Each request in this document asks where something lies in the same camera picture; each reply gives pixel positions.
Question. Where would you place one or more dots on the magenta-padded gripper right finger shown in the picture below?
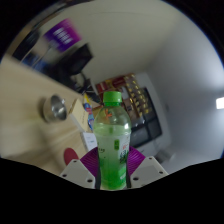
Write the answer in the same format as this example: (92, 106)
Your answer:
(146, 170)

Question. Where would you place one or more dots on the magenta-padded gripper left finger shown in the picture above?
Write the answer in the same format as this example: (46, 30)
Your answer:
(78, 171)

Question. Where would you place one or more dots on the green drink bottle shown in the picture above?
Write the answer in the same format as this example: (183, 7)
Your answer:
(112, 150)

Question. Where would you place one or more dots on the red round coaster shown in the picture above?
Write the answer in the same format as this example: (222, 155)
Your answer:
(70, 156)

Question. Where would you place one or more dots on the white paper booklet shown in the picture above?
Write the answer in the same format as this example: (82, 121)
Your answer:
(90, 140)

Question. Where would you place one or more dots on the pale yellow book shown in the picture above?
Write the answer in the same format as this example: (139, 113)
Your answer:
(78, 115)

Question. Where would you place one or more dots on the blue packet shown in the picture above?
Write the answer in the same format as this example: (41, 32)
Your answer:
(87, 111)

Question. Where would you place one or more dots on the steel bowl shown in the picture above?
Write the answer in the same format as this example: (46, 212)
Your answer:
(55, 108)

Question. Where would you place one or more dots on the wooden shelf unit with trophies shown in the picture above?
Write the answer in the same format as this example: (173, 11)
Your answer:
(133, 96)

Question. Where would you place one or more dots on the ceiling tube light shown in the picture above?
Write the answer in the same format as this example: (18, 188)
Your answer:
(220, 102)

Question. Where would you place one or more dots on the black office chair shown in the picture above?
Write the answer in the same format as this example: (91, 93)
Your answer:
(78, 63)

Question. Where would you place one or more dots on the purple sign board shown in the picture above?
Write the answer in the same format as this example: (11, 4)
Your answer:
(63, 35)

